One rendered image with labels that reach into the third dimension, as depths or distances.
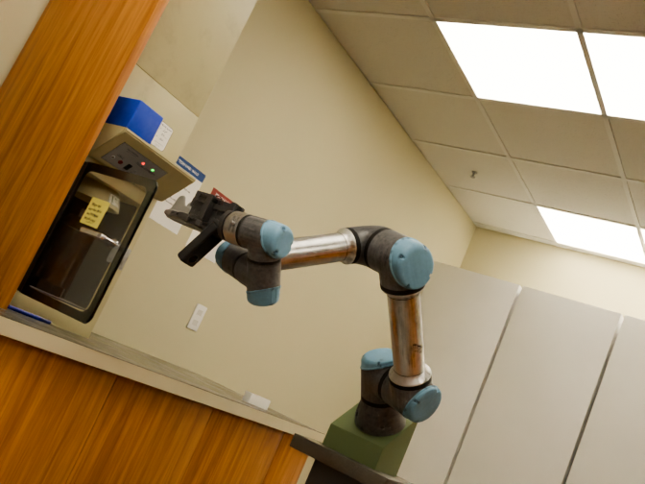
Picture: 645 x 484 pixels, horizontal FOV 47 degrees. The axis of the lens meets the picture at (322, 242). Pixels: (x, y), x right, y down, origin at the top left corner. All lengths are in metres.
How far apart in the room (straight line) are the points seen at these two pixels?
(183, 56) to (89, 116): 0.42
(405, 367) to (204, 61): 1.15
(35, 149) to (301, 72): 1.62
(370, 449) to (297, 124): 1.80
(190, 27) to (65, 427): 1.22
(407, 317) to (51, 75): 1.23
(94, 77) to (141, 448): 1.06
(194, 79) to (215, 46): 0.13
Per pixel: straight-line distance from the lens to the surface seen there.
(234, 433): 2.58
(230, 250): 1.74
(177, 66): 2.36
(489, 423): 4.61
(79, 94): 2.19
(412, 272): 1.82
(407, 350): 1.96
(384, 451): 2.19
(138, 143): 2.15
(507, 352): 4.67
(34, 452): 2.04
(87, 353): 1.97
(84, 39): 2.31
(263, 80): 3.30
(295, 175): 3.57
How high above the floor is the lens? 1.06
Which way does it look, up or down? 11 degrees up
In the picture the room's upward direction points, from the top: 24 degrees clockwise
